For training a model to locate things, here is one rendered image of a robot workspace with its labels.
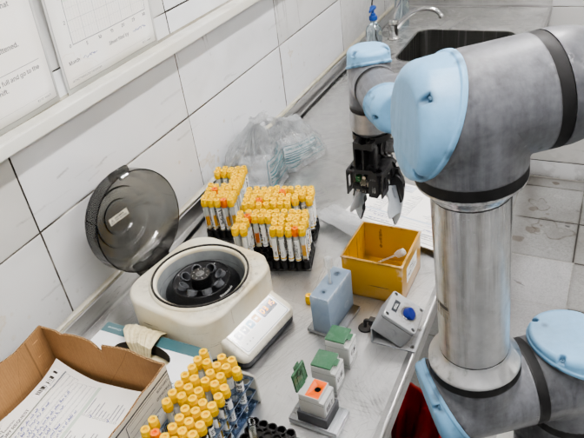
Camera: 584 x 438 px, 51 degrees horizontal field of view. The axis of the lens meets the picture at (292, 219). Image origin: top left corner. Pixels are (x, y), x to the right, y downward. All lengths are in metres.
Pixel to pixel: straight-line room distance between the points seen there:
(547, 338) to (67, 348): 0.81
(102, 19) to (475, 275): 0.92
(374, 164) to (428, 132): 0.57
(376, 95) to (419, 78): 0.38
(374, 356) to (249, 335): 0.24
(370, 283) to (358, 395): 0.26
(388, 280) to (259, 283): 0.26
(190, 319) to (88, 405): 0.23
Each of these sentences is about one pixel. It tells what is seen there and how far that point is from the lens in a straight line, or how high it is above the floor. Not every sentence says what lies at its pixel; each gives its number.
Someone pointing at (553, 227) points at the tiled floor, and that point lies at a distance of 3.10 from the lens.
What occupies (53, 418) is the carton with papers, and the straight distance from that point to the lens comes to 1.17.
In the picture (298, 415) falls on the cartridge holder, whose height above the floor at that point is 0.90.
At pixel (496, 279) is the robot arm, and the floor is 1.30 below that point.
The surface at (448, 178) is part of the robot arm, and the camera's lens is 0.61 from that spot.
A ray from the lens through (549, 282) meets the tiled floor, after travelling 2.78.
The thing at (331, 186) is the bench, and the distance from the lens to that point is 1.70.
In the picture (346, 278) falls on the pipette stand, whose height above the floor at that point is 0.97.
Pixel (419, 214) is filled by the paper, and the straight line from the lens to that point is 1.54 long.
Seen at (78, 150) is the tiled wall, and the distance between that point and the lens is 1.31.
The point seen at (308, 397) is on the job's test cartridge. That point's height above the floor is 0.95.
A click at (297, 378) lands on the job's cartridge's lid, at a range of 1.05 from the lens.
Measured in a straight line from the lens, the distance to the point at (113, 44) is 1.36.
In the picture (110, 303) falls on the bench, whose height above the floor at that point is 0.88.
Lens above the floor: 1.75
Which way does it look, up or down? 34 degrees down
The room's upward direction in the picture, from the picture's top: 8 degrees counter-clockwise
